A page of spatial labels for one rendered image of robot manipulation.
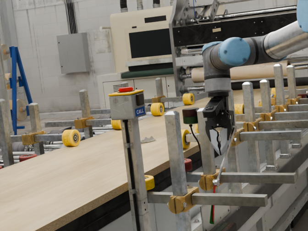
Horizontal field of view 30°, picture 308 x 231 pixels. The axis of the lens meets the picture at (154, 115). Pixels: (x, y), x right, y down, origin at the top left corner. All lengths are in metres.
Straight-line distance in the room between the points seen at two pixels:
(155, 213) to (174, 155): 0.39
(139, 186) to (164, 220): 0.64
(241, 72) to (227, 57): 2.79
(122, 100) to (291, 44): 0.56
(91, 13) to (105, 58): 0.98
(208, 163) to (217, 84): 0.28
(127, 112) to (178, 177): 0.37
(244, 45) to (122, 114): 0.54
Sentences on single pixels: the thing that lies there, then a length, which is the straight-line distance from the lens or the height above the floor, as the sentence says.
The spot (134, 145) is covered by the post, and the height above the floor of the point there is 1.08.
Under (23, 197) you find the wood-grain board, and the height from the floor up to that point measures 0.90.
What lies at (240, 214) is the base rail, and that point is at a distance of 2.22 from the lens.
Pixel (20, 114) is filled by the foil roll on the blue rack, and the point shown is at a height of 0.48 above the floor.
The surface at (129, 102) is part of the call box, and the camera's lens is 1.48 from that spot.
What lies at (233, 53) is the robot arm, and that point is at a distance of 1.84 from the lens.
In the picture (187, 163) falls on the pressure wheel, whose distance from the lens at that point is 2.08.
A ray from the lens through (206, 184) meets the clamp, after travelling 1.99.
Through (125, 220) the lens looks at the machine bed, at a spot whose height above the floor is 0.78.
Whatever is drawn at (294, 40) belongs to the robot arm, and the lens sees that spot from 1.73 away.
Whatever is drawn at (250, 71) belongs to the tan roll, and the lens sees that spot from 4.59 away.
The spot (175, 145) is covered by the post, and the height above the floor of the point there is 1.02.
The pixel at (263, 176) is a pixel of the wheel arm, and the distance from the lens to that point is 1.99.
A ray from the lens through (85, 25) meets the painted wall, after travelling 12.21.
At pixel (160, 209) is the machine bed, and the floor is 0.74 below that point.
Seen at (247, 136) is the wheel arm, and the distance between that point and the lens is 2.25.
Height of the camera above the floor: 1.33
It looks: 7 degrees down
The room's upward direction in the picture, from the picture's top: 6 degrees counter-clockwise
